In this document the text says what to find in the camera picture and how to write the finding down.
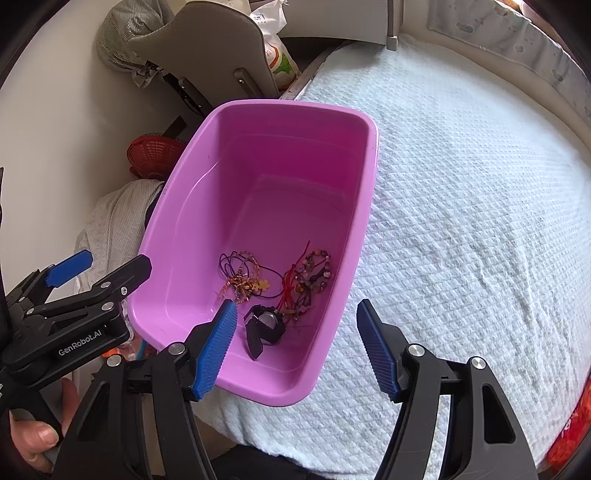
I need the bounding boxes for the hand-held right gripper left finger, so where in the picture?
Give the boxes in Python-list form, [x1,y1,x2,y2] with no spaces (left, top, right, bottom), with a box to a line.
[50,299,239,480]

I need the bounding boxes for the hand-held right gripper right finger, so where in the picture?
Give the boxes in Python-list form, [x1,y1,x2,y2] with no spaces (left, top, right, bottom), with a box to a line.
[356,298,540,480]

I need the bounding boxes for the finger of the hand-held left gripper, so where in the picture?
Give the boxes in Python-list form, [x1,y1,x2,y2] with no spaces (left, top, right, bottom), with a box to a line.
[6,250,93,302]
[27,254,153,318]

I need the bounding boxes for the black wristwatch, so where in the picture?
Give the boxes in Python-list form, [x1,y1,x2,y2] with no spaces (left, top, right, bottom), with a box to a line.
[243,304,287,361]

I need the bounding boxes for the brown braided bracelets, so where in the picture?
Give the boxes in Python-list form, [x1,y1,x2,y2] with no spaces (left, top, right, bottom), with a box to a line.
[216,272,260,304]

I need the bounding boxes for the black cord necklace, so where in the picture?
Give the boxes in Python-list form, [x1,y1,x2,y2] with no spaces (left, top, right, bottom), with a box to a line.
[218,250,284,299]

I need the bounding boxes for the beaded bracelet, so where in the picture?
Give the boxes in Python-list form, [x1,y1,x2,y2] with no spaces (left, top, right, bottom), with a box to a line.
[295,248,334,296]

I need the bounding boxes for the red string bracelet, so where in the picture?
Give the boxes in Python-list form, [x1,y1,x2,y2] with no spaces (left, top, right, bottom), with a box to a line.
[276,239,325,329]

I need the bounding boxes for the pink plastic bin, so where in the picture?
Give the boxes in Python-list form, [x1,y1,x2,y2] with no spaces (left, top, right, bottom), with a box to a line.
[126,100,380,407]

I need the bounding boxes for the person's left hand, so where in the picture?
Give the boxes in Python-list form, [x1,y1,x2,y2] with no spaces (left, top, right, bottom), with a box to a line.
[10,379,79,474]

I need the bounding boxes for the grey cloth pile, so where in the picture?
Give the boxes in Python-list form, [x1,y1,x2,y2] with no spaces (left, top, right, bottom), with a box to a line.
[73,178,165,278]

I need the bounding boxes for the red plastic basket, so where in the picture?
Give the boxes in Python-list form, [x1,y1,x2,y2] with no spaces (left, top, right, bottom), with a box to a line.
[126,133,188,181]

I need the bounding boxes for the light blue quilted blanket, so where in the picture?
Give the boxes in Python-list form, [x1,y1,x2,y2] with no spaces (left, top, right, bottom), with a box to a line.
[203,34,591,478]

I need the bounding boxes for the red floral quilt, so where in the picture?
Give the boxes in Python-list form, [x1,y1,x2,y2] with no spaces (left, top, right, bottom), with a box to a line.
[547,405,591,477]

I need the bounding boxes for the grey striped cloth bag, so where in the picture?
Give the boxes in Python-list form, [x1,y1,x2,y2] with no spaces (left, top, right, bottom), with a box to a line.
[96,0,177,92]

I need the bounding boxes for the grey chair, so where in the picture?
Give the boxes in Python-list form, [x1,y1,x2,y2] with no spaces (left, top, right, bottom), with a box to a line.
[126,2,278,126]

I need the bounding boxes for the white plastic bag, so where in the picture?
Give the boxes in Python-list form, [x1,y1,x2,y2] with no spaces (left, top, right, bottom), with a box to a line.
[249,0,302,92]

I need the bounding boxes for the grey nightstand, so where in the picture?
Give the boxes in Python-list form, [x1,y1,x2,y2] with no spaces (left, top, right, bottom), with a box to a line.
[281,0,403,51]

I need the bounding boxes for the blue printed cloth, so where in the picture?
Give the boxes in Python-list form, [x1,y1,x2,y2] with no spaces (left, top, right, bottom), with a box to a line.
[427,0,591,121]

